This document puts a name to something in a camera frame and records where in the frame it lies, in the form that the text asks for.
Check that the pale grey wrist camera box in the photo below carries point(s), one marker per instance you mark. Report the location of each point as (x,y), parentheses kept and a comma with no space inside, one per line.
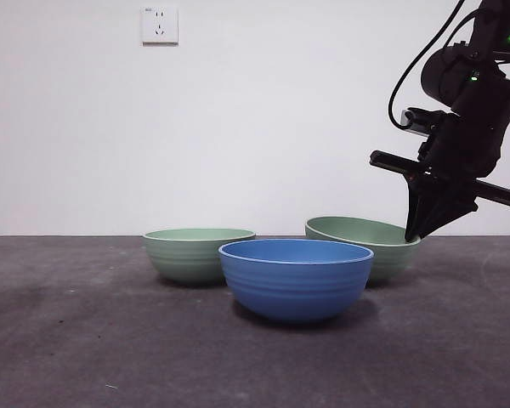
(414,127)

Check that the white wall socket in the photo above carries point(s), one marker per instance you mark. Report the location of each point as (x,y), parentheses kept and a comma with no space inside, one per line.
(160,25)

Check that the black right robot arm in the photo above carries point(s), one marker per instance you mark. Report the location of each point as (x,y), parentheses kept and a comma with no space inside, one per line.
(450,72)

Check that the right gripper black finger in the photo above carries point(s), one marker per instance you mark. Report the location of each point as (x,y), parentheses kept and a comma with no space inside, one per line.
(415,204)
(448,206)

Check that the green ribbed bowl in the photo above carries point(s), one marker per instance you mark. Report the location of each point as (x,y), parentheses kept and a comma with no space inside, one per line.
(183,259)
(389,263)

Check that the blue ribbed bowl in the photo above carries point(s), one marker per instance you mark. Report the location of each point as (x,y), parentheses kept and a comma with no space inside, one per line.
(295,289)

